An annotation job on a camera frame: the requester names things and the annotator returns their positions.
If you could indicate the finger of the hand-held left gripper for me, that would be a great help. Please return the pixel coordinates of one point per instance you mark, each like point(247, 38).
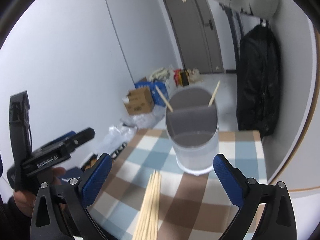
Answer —
point(19, 120)
point(81, 136)

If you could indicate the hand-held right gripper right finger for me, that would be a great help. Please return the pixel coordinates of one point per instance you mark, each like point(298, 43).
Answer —
point(228, 180)

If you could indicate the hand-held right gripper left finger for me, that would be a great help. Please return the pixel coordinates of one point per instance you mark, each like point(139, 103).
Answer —
point(96, 180)

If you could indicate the translucent white utensil holder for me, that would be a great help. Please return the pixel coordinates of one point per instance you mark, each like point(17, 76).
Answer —
point(195, 152)

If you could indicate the bundle of wooden chopsticks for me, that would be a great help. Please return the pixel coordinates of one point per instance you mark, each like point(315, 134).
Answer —
point(150, 205)

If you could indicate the wooden chopstick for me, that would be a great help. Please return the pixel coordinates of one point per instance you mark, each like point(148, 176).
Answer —
point(163, 98)
point(214, 93)

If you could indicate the person's left forearm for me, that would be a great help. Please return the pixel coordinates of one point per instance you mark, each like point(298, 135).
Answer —
point(12, 225)

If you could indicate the person's left hand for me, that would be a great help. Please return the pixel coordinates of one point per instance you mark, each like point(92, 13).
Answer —
point(23, 201)

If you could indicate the tan suede shoe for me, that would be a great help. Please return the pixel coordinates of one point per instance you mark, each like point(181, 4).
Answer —
point(91, 163)

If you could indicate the clear plastic bag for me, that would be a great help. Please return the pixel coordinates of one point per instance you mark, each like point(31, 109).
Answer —
point(113, 137)

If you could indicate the grey plastic mailer bag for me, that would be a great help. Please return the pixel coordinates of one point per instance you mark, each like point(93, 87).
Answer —
point(128, 123)

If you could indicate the brown cardboard box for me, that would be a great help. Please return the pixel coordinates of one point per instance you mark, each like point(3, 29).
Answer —
point(138, 102)

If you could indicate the plaid tablecloth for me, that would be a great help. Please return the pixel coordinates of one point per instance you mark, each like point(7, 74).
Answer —
point(155, 142)

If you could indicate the blue cardboard box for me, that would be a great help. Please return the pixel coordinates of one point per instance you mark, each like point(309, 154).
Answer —
point(160, 88)

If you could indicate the white round panel wooden rim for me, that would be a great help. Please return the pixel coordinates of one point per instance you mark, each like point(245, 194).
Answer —
point(292, 105)

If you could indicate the beige tote bag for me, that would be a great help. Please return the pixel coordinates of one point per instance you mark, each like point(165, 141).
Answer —
point(161, 75)

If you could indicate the black hanging jacket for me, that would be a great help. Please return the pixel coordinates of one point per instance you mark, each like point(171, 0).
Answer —
point(257, 80)

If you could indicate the yellow black bag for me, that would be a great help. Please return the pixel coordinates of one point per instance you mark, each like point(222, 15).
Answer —
point(184, 78)

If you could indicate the small beige bag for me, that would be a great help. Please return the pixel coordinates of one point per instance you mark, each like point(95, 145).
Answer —
point(193, 75)

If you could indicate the red bag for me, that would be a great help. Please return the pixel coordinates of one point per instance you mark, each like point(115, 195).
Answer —
point(177, 77)

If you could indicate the grey door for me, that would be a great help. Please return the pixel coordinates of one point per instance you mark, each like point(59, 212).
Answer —
point(190, 30)

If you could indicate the dark door frame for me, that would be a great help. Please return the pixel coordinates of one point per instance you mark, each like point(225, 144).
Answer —
point(235, 37)

